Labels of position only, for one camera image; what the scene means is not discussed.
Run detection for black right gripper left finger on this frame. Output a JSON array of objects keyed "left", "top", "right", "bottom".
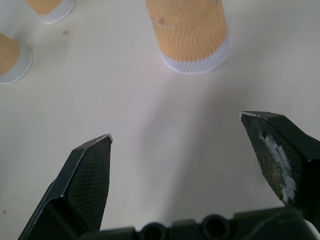
[{"left": 16, "top": 133, "right": 114, "bottom": 240}]

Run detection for brown ribbed paper cup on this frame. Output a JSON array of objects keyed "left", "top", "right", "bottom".
[
  {"left": 0, "top": 33, "right": 34, "bottom": 86},
  {"left": 145, "top": 0, "right": 232, "bottom": 75},
  {"left": 25, "top": 0, "right": 77, "bottom": 25}
]

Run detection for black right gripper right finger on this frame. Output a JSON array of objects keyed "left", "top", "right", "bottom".
[{"left": 239, "top": 111, "right": 320, "bottom": 223}]

